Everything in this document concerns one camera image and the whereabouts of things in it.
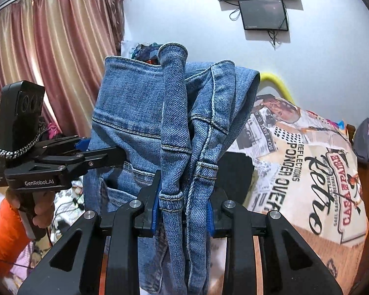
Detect pile of colourful clothes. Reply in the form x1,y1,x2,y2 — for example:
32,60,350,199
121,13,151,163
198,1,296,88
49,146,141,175
131,41,160,66

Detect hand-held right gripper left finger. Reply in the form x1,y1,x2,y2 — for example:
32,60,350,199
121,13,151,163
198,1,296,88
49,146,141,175
17,170,162,295

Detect pink striped curtain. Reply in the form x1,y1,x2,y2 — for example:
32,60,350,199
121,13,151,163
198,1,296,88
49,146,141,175
0,0,126,148

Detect small wall-mounted black screen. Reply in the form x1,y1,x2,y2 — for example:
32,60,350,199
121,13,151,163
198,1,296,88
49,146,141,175
238,0,290,32

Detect blue denim pants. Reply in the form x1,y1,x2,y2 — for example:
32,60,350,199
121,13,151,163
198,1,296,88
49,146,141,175
83,42,260,295

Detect grey bag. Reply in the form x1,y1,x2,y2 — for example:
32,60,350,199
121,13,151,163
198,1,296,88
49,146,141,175
351,117,369,164

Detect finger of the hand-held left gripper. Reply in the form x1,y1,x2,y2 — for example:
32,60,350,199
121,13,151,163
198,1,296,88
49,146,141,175
64,146,127,181
37,134,90,160

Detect person's left forearm orange sleeve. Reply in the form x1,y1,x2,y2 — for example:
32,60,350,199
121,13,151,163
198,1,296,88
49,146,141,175
0,197,34,279

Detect braided black white cord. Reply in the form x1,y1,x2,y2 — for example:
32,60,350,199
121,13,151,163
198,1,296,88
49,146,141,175
0,133,41,160

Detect person's left hand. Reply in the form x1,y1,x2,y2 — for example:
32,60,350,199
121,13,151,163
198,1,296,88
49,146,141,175
5,187,56,230

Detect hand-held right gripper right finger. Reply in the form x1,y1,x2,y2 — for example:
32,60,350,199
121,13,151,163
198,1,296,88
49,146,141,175
207,189,353,295

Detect pink cloth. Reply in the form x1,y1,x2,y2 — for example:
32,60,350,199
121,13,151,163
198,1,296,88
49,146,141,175
46,122,61,139

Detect printed blanket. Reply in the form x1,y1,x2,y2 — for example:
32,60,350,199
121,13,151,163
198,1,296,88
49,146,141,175
209,94,368,295

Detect yellow curved tube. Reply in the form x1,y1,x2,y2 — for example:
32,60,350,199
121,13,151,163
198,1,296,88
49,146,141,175
260,72,296,105

